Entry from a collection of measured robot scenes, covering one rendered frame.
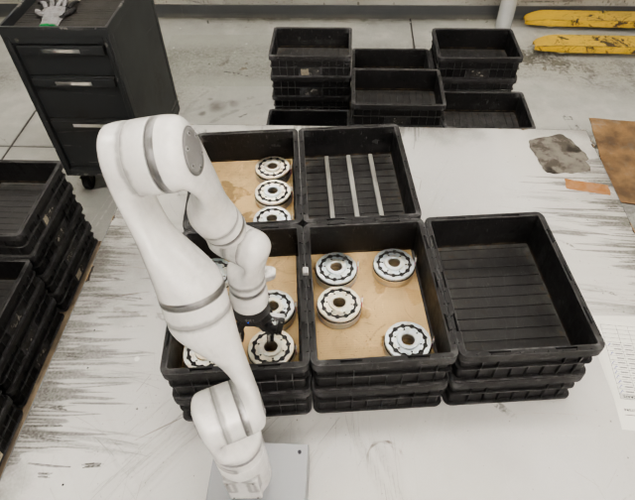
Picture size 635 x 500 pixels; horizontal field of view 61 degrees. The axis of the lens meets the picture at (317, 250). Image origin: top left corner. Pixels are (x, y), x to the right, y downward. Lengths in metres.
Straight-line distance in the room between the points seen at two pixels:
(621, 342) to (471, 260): 0.42
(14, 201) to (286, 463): 1.60
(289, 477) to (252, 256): 0.47
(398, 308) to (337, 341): 0.17
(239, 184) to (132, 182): 0.98
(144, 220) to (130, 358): 0.80
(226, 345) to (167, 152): 0.29
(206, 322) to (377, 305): 0.64
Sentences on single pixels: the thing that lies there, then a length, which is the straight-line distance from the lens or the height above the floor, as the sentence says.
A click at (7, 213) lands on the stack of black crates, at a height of 0.49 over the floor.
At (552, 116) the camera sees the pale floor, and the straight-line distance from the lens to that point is 3.58.
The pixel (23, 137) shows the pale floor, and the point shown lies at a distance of 3.65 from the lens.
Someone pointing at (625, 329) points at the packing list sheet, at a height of 0.70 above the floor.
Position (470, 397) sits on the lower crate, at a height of 0.73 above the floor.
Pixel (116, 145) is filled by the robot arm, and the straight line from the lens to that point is 0.65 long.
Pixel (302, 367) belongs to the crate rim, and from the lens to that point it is 1.09.
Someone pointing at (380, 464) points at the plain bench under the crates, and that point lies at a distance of 1.25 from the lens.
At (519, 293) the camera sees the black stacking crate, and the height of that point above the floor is 0.83.
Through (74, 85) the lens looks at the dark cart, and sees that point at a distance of 2.64.
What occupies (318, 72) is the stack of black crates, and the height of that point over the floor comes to 0.51.
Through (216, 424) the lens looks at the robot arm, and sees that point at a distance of 0.84.
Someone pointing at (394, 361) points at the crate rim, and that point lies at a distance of 1.10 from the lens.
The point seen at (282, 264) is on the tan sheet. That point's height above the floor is 0.83.
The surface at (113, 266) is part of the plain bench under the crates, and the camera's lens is 1.65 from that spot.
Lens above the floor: 1.87
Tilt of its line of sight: 48 degrees down
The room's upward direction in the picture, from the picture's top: 1 degrees counter-clockwise
